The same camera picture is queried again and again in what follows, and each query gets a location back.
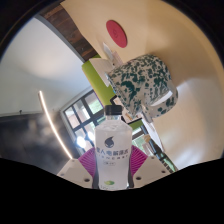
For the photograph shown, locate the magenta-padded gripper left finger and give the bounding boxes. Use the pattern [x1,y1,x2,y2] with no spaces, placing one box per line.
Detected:
[57,147,98,189]

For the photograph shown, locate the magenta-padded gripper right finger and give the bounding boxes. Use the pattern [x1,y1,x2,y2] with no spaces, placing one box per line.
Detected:
[128,146,172,188]

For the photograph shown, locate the clear black-capped drink bottle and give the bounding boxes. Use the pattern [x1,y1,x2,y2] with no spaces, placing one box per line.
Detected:
[94,104,133,191]

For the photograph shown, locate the long curved linear light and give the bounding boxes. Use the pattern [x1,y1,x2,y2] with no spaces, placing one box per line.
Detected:
[37,89,74,160]

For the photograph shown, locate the green speckled white mug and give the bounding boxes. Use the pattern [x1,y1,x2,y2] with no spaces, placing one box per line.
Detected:
[106,54,179,124]

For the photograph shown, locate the green upholstered bench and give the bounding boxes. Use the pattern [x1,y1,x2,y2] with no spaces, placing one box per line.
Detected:
[81,54,144,132]

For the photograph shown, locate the small white paper napkin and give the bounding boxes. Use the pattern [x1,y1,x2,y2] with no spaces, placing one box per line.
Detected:
[102,42,123,65]

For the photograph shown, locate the flat round red coaster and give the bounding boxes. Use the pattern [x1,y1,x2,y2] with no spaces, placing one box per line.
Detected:
[105,19,128,49]

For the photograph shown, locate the black-framed window wall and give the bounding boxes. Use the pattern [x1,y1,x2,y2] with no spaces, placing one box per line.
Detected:
[59,89,108,158]

